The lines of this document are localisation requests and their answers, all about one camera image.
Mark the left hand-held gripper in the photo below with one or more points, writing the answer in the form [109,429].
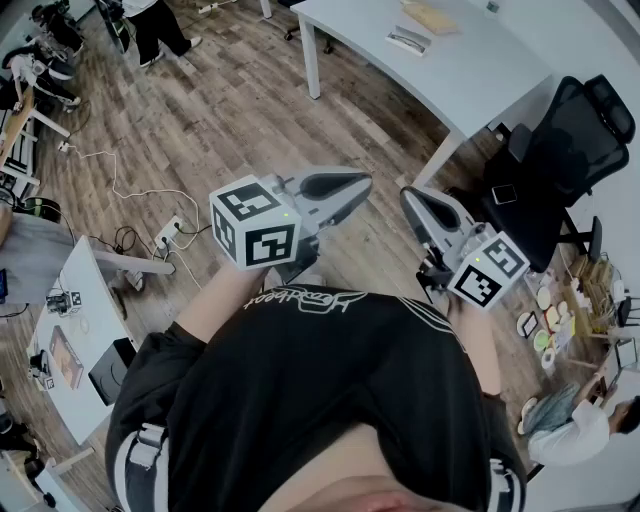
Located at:
[255,235]

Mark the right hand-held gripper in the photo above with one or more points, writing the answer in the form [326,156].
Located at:
[492,272]

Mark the white glasses case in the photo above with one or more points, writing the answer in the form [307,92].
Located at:
[400,42]

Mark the black-framed eyeglasses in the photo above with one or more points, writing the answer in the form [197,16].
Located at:
[410,41]

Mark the person's left forearm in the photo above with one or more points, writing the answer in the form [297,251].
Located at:
[225,300]

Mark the person's right forearm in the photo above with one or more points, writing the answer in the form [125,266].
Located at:
[477,345]

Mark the white phone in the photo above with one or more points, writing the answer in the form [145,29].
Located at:
[504,194]

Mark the black mesh office chair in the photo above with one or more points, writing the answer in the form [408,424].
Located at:
[560,165]

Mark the pile of colourful plates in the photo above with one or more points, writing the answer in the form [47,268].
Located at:
[547,325]

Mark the stack of wooden boards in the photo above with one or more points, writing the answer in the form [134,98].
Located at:
[595,290]

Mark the white floor power strip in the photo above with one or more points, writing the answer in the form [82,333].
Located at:
[169,232]

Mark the person's black printed shirt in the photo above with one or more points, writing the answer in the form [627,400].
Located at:
[310,375]

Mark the small green-label bottle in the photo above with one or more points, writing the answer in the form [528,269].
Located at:
[492,7]

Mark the person's chin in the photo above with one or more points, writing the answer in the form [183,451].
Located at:
[350,470]

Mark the small white side table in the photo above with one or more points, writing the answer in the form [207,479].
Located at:
[90,300]

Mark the black square box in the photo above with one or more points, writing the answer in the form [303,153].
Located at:
[111,372]

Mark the spare gripper device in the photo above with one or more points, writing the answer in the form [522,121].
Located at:
[65,302]
[41,367]

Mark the black green headset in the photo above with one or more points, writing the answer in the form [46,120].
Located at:
[40,206]

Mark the brown flat box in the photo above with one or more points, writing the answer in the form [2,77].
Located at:
[66,357]

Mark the wooden-top desk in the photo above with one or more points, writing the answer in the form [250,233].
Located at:
[17,122]

